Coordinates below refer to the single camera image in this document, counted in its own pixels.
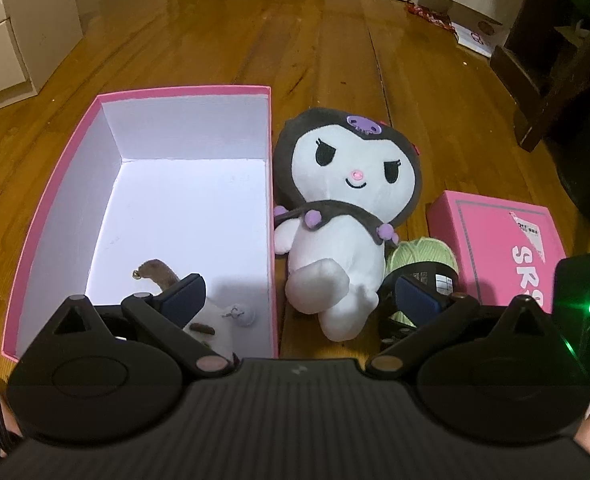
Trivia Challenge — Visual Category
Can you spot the pink box lid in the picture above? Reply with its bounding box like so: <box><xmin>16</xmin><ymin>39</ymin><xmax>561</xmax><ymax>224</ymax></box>
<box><xmin>427</xmin><ymin>191</ymin><xmax>566</xmax><ymax>313</ymax></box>

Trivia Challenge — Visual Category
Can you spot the green yarn ball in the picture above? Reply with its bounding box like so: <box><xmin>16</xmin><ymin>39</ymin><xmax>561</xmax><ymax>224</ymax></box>
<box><xmin>378</xmin><ymin>237</ymin><xmax>459</xmax><ymax>328</ymax></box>

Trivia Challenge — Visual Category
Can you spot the black white Kuromi plush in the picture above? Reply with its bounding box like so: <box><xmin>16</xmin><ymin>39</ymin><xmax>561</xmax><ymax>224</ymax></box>
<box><xmin>273</xmin><ymin>107</ymin><xmax>422</xmax><ymax>341</ymax></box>

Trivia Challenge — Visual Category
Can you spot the small brown white plush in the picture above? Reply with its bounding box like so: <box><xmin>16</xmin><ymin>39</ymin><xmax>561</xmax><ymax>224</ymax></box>
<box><xmin>132</xmin><ymin>259</ymin><xmax>256</xmax><ymax>362</ymax></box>

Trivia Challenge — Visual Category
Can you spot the dark wooden chair leg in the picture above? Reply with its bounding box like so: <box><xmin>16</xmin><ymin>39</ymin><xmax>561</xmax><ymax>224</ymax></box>
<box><xmin>490</xmin><ymin>0</ymin><xmax>590</xmax><ymax>152</ymax></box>

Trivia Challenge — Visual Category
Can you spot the pink open box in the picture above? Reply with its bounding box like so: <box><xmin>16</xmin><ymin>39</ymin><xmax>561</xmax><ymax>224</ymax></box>
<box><xmin>1</xmin><ymin>84</ymin><xmax>278</xmax><ymax>360</ymax></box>

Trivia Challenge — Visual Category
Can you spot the white paper booklet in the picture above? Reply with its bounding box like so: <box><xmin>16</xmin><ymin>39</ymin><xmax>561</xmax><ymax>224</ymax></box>
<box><xmin>452</xmin><ymin>20</ymin><xmax>508</xmax><ymax>58</ymax></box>

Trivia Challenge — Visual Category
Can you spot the red wrapper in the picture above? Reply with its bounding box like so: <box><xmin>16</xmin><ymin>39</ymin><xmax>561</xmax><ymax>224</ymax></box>
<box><xmin>406</xmin><ymin>2</ymin><xmax>454</xmax><ymax>32</ymax></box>

